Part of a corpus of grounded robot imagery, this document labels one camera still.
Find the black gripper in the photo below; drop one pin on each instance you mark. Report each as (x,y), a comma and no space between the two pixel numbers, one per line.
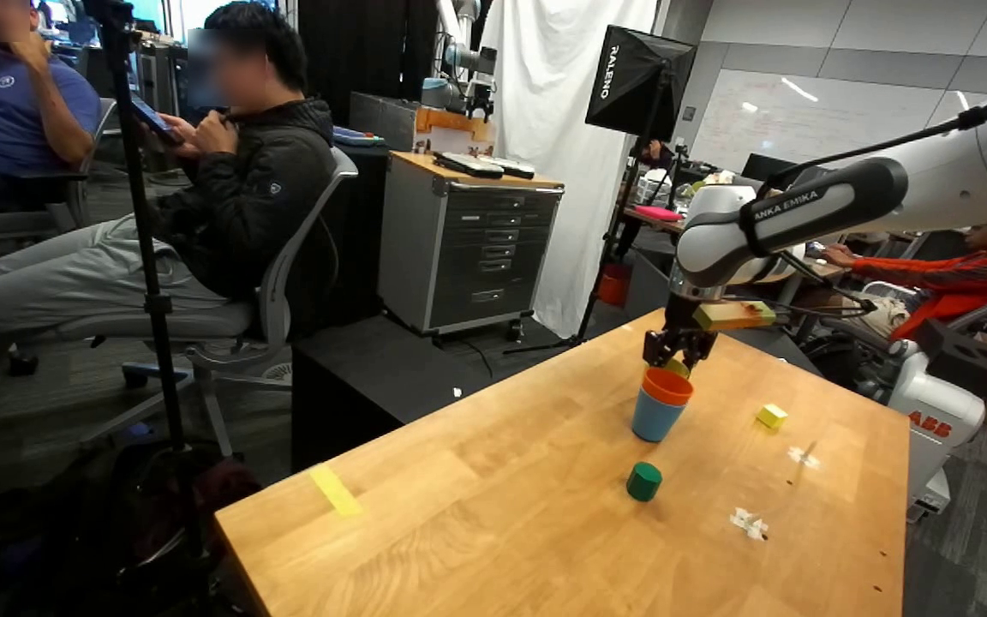
(681,335)

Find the orange plastic cup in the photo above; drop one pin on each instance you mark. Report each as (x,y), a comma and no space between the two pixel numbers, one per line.
(666,389)

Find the yellow plastic cup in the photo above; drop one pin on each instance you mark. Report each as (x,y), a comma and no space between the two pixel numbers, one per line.
(677,364)

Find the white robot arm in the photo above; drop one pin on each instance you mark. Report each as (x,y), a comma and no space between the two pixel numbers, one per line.
(928,180)

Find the white ABB robot base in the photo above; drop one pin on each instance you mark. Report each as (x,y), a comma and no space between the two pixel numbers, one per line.
(939,413)

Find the blue plastic cup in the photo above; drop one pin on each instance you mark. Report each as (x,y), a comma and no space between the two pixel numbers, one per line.
(654,415)

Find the yellow cube block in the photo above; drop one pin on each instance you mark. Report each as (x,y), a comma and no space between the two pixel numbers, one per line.
(771,415)

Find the green cylinder block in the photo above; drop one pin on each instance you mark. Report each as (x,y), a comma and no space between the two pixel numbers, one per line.
(641,480)

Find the clear plastic stick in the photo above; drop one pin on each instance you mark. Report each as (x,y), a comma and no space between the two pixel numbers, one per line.
(799,459)

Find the white plastic connector piece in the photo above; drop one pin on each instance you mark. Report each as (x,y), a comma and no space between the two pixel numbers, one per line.
(752,527)

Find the grey drawer cabinet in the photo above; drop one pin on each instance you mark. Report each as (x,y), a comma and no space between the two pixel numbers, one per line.
(462,252)

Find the black softbox light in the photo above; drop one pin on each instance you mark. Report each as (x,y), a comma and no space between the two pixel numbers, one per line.
(638,84)

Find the white hanging sheet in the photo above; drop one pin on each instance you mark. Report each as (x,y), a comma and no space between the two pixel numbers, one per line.
(545,62)

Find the person in red shirt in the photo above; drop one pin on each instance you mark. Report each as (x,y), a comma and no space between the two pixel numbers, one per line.
(952,286)

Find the cardboard box on cabinet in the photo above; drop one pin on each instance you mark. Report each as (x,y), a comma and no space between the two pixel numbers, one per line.
(438,130)

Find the yellow tape strip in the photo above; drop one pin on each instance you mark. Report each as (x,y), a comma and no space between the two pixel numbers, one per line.
(333,493)

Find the grey office chair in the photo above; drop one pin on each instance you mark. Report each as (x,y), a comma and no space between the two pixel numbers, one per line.
(221,347)

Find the person in black jacket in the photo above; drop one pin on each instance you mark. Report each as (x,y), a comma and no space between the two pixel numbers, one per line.
(251,180)

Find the black tripod stand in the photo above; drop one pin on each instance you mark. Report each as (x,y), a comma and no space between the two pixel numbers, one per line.
(185,575)

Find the person in blue shirt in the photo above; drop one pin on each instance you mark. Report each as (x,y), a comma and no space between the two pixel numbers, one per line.
(48,110)

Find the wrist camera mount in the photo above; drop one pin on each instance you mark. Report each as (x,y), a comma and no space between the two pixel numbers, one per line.
(726,317)

